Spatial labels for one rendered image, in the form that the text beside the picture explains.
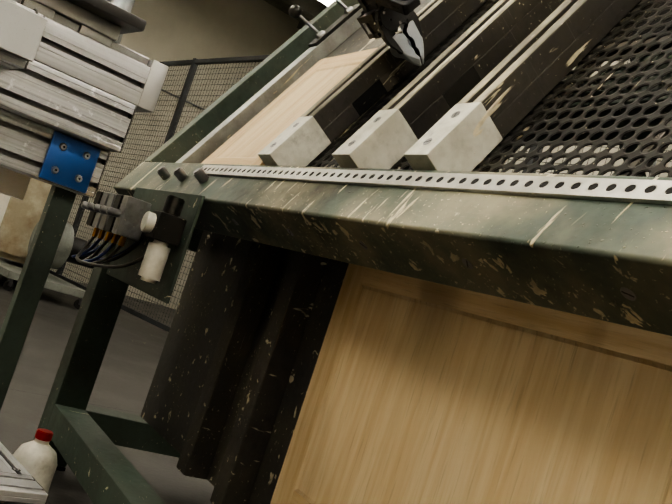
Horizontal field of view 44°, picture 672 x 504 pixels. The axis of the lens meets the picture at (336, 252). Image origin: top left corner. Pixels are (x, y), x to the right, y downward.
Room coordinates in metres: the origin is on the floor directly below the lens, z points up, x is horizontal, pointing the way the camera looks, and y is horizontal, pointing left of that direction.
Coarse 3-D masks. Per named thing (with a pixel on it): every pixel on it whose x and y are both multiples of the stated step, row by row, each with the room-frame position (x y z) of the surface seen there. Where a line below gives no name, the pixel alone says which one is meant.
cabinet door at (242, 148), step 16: (320, 64) 2.24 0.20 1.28; (336, 64) 2.13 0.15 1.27; (352, 64) 2.05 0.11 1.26; (304, 80) 2.20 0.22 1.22; (320, 80) 2.11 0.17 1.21; (336, 80) 2.02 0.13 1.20; (288, 96) 2.18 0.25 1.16; (304, 96) 2.09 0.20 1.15; (320, 96) 2.00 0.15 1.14; (272, 112) 2.15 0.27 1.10; (288, 112) 2.06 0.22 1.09; (304, 112) 1.97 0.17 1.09; (256, 128) 2.12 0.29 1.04; (272, 128) 2.03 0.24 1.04; (224, 144) 2.17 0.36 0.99; (240, 144) 2.09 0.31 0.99; (256, 144) 2.00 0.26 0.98; (208, 160) 2.14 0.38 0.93; (224, 160) 2.05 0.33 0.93; (240, 160) 1.96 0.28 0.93; (256, 160) 1.88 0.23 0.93
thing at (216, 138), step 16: (352, 16) 2.37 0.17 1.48; (336, 32) 2.35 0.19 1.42; (352, 32) 2.38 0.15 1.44; (320, 48) 2.34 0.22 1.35; (304, 64) 2.32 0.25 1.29; (272, 80) 2.33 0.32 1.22; (288, 80) 2.31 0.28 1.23; (256, 96) 2.29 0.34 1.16; (272, 96) 2.29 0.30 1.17; (240, 112) 2.26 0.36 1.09; (256, 112) 2.28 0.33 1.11; (224, 128) 2.24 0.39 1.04; (240, 128) 2.27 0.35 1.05; (208, 144) 2.23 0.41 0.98; (192, 160) 2.22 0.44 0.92
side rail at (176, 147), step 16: (352, 0) 2.63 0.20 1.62; (320, 16) 2.59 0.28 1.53; (336, 16) 2.61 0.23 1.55; (304, 32) 2.57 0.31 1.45; (288, 48) 2.55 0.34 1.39; (304, 48) 2.58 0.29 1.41; (272, 64) 2.53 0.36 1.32; (288, 64) 2.56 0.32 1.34; (240, 80) 2.54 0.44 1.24; (256, 80) 2.52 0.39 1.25; (224, 96) 2.50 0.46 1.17; (240, 96) 2.50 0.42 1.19; (208, 112) 2.47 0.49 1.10; (224, 112) 2.49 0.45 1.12; (192, 128) 2.45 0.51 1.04; (208, 128) 2.47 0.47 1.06; (176, 144) 2.44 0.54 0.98; (192, 144) 2.46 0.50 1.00; (160, 160) 2.42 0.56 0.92; (176, 160) 2.44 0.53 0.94
